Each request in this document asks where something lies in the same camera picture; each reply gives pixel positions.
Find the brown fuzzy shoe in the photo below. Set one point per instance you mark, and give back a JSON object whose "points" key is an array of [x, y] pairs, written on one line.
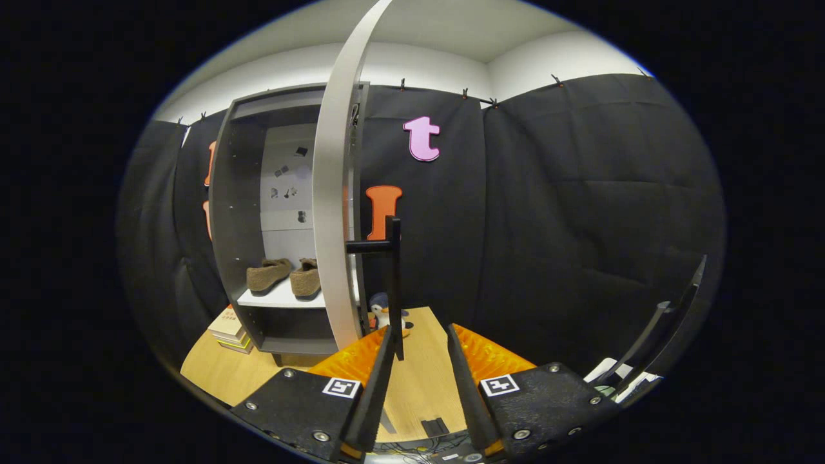
{"points": [[305, 280], [267, 274]]}

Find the dark grey shoe cabinet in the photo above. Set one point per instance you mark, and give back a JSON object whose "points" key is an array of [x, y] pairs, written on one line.
{"points": [[232, 225]]}

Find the beige shoe cabinet door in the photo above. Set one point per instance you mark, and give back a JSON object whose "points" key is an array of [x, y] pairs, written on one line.
{"points": [[332, 193]]}

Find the black metal stand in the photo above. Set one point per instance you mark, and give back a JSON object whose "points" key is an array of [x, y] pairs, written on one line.
{"points": [[664, 306]]}

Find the white cabinet shelf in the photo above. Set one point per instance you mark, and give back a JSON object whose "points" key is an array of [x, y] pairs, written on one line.
{"points": [[277, 298]]}

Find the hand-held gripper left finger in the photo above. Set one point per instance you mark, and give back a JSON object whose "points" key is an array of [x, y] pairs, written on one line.
{"points": [[374, 399]]}

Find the yellow edged book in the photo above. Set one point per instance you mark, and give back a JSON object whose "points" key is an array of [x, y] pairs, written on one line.
{"points": [[235, 340]]}

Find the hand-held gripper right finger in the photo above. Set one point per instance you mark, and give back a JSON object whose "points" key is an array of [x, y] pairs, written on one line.
{"points": [[470, 399]]}

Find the small black box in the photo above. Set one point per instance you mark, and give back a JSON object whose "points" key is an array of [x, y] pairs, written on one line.
{"points": [[435, 426]]}

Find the black backdrop cloth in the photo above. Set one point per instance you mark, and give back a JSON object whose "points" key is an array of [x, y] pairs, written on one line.
{"points": [[580, 225]]}

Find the white paper sheet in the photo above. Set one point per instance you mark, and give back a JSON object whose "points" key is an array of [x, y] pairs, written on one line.
{"points": [[602, 370]]}

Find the penguin toy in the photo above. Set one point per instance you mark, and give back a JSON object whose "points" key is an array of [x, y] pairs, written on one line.
{"points": [[381, 306]]}

